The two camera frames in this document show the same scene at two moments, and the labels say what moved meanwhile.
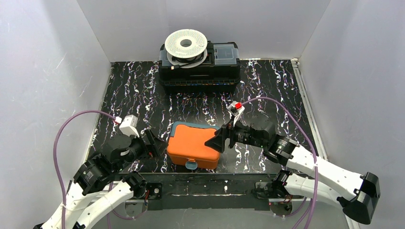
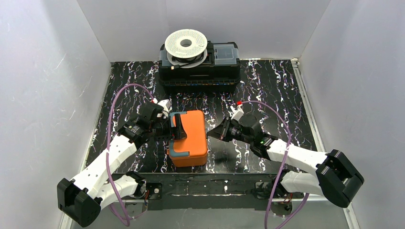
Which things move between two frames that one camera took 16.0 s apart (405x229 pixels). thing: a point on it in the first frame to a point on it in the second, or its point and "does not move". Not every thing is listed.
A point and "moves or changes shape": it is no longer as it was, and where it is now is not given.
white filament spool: (186, 48) does not move
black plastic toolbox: (220, 72) does not move
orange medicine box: (186, 147) moves or changes shape
